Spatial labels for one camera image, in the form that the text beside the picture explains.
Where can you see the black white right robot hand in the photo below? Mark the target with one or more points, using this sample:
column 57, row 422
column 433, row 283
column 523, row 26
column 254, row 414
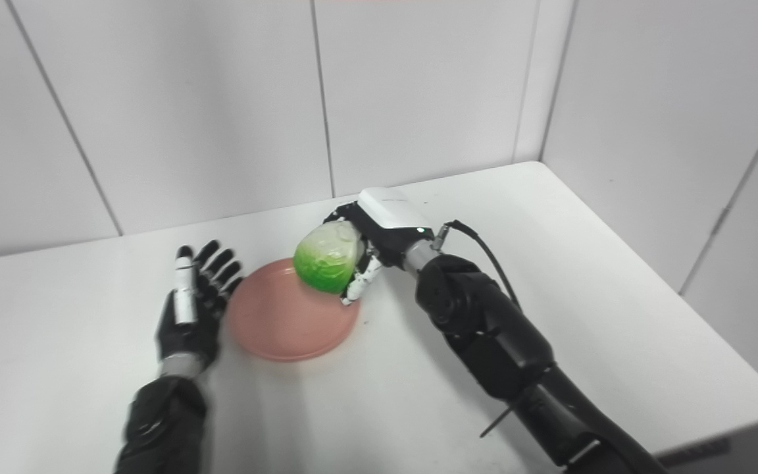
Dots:
column 392, row 220

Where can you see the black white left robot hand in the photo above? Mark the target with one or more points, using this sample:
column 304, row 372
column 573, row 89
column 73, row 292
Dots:
column 185, row 339

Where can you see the green white cabbage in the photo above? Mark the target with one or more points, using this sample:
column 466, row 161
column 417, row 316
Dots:
column 326, row 260

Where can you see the pink round plate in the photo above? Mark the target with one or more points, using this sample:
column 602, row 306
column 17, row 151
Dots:
column 280, row 322

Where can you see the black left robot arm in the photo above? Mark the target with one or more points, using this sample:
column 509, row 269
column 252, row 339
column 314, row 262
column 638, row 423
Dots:
column 162, row 421

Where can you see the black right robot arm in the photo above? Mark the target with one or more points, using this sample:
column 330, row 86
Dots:
column 484, row 329

